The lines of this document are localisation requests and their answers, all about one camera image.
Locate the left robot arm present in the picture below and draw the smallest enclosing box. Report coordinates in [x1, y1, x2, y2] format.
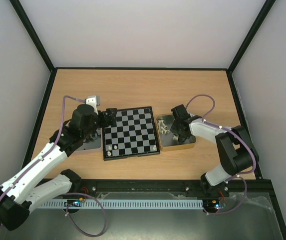
[0, 103, 117, 231]

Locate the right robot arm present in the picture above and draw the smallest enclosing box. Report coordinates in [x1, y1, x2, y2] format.
[171, 104, 259, 196]

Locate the gold tin with white pieces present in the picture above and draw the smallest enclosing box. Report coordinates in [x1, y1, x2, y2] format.
[156, 114, 196, 152]

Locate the tin tray with black pieces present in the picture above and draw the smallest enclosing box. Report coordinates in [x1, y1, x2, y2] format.
[74, 128, 102, 155]

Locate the black silver chessboard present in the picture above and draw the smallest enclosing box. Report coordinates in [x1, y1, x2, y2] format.
[102, 106, 160, 161]

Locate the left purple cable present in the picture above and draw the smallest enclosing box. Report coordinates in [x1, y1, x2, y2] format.
[0, 95, 87, 232]

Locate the purple cable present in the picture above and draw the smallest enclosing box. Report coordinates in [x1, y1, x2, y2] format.
[0, 95, 87, 232]
[185, 94, 257, 216]

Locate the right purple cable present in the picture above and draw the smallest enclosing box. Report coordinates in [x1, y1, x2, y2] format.
[185, 94, 257, 216]

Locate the light blue cable duct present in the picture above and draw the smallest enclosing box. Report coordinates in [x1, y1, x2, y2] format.
[38, 199, 203, 210]

